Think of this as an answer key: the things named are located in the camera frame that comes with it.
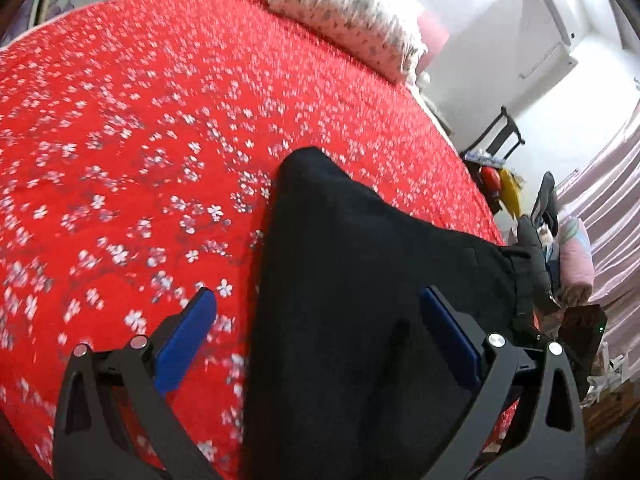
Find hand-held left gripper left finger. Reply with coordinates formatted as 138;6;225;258
52;287;221;480

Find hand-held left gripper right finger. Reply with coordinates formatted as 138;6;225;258
419;286;587;480

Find black pants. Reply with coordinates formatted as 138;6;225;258
240;146;543;480

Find pink rolled blanket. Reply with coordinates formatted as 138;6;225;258
556;216;596;307

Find pink curtain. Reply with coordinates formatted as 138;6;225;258
554;102;640;366

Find yellow plush toy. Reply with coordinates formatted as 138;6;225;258
500;169;526;221

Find red plush toy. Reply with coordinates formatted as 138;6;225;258
480;166;503;201

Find red floral bedspread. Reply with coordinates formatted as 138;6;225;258
0;0;543;480

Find black wooden chair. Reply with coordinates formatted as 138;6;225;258
462;106;526;161

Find white standing air conditioner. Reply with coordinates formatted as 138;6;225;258
435;0;581;111

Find white floral pillow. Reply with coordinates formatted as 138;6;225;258
262;0;428;85

